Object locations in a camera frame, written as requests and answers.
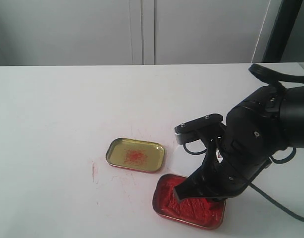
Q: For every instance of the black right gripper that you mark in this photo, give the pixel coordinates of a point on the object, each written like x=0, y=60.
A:
x=221, y=176

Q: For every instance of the red ink pad tin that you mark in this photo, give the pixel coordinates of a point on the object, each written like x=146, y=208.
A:
x=196, y=212

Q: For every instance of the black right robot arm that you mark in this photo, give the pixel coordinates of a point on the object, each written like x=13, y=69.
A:
x=240, y=146

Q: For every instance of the white paper sheet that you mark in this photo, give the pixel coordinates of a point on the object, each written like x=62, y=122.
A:
x=182, y=163

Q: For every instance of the gold tin lid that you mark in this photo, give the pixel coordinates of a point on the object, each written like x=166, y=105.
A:
x=136, y=155

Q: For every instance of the white cabinet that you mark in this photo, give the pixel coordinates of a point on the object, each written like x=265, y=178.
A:
x=134, y=32

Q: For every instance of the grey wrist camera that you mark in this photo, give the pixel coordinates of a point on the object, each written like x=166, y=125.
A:
x=207, y=126

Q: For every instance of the dark vertical post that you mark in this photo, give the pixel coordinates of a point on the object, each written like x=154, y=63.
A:
x=281, y=31

